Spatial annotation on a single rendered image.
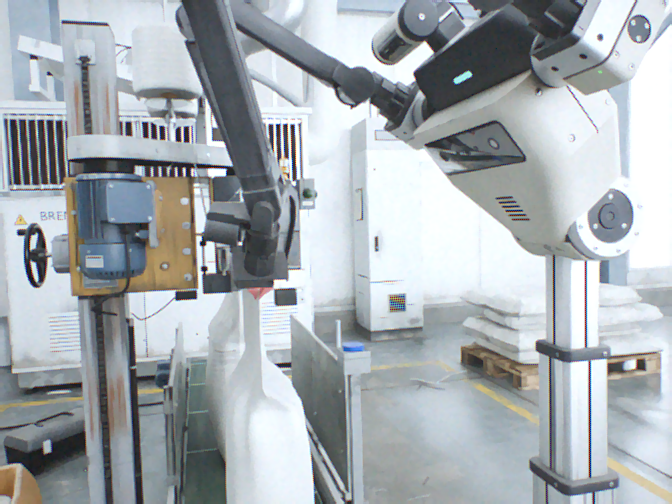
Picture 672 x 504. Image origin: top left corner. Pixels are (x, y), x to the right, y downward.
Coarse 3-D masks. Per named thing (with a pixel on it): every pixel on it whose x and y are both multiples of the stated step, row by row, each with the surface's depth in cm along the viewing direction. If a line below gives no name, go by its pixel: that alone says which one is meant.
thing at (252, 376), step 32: (256, 320) 109; (256, 352) 113; (256, 384) 111; (288, 384) 127; (256, 416) 112; (288, 416) 113; (256, 448) 110; (288, 448) 112; (256, 480) 110; (288, 480) 112
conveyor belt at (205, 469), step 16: (192, 368) 309; (192, 384) 278; (192, 400) 253; (192, 416) 232; (208, 416) 232; (192, 432) 215; (208, 432) 214; (192, 448) 200; (208, 448) 199; (192, 464) 186; (208, 464) 186; (224, 464) 186; (192, 480) 175; (208, 480) 175; (224, 480) 174; (192, 496) 165; (208, 496) 164; (224, 496) 164
